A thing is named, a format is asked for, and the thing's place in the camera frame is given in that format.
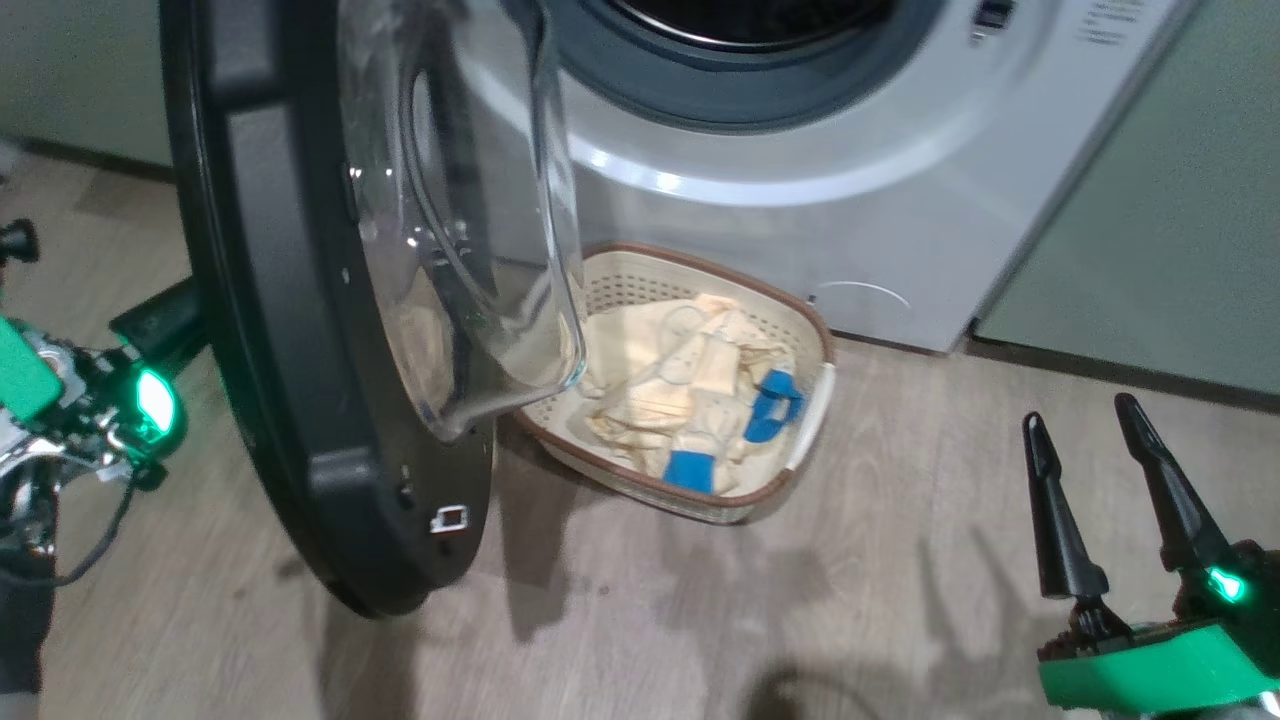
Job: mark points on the left gripper black green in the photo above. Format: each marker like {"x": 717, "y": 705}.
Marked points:
{"x": 150, "y": 405}

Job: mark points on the right gripper black green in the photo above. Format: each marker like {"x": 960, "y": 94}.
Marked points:
{"x": 1150, "y": 675}

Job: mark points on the black round washing machine door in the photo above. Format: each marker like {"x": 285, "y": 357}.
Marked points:
{"x": 270, "y": 350}

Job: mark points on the beige garment with blue patches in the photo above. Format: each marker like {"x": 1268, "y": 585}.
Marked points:
{"x": 660, "y": 380}

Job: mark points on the white front-load washing machine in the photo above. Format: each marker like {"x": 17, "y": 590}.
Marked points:
{"x": 900, "y": 200}

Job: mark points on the cream perforated laundry basket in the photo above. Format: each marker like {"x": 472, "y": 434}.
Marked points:
{"x": 620, "y": 280}

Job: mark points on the grey-green cabinet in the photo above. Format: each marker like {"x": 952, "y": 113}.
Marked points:
{"x": 80, "y": 70}
{"x": 1150, "y": 250}

